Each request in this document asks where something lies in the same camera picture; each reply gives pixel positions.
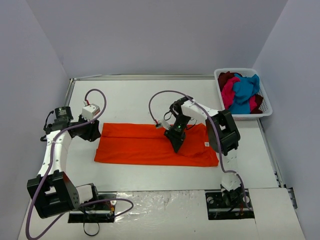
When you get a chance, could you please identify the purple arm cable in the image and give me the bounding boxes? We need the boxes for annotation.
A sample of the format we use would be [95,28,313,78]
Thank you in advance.
[148,90,252,211]
[24,88,134,239]

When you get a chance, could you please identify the white plastic laundry basket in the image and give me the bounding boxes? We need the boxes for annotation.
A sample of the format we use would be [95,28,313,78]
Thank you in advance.
[214,68,273,121]

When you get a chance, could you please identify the blue t shirt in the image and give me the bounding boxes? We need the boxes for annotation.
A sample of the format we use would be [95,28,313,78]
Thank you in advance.
[229,73,260,115]

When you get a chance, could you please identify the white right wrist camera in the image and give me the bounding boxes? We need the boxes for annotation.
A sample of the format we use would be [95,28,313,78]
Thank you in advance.
[155,119,173,130]

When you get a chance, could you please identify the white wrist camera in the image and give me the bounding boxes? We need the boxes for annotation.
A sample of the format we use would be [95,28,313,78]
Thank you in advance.
[155,119,173,130]
[81,104,100,121]

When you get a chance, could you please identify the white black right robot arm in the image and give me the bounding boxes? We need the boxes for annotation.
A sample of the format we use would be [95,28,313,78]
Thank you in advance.
[162,95,253,211]

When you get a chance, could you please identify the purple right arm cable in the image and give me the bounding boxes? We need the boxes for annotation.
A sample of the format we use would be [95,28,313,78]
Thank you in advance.
[148,90,252,211]

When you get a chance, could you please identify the pink t shirt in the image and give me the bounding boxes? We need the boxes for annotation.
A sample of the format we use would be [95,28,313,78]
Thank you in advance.
[221,76,264,114]

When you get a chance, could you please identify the dark red t shirt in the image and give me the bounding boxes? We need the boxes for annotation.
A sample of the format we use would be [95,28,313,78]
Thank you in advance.
[218,71,236,89]

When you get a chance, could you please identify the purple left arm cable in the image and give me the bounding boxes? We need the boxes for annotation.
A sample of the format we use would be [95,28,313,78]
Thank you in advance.
[24,88,134,239]

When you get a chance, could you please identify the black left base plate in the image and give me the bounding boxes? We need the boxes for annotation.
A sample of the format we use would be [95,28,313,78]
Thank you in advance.
[67,200,117,224]

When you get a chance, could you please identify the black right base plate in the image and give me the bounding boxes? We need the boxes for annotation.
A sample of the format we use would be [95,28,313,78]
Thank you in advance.
[205,190,255,221]

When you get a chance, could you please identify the thin black cable loop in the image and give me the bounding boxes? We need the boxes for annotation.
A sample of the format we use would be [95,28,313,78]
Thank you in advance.
[82,220,101,237]

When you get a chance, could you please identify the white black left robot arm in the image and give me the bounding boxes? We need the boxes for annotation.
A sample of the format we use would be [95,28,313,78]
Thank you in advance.
[27,104,101,219]

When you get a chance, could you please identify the orange t shirt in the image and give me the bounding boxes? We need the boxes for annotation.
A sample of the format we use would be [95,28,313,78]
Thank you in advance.
[94,123,219,167]

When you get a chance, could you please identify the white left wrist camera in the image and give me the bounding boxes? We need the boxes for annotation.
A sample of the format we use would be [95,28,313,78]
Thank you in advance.
[81,104,100,121]

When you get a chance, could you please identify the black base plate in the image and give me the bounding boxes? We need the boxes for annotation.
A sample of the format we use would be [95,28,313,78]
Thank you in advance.
[67,200,117,224]
[205,190,255,221]

